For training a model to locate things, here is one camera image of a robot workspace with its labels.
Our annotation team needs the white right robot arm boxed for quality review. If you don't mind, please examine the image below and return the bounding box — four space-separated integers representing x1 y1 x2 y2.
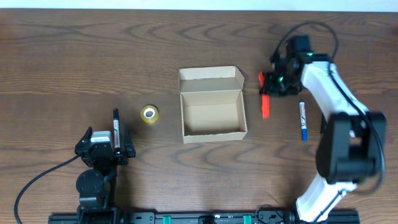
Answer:
259 35 386 223

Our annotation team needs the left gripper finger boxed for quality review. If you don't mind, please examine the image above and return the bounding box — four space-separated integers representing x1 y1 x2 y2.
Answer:
123 124 134 154
77 126 93 149

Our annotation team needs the orange utility knife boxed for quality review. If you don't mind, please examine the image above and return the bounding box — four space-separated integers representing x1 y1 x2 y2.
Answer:
258 72 270 119

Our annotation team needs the black marker pen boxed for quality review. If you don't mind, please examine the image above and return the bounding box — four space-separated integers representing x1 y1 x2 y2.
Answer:
113 109 121 150

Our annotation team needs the blue marker pen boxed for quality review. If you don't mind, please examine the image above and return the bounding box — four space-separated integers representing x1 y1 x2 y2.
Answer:
299 101 308 141

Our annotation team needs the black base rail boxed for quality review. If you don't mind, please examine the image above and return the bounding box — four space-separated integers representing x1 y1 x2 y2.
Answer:
48 208 361 224

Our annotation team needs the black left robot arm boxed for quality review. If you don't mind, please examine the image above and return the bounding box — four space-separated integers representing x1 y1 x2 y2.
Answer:
75 126 136 224

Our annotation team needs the yellow tape roll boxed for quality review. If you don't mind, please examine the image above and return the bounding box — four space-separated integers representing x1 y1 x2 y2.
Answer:
141 105 159 123

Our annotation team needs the open cardboard box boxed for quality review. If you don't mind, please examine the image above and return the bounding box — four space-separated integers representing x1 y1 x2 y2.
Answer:
178 66 248 144

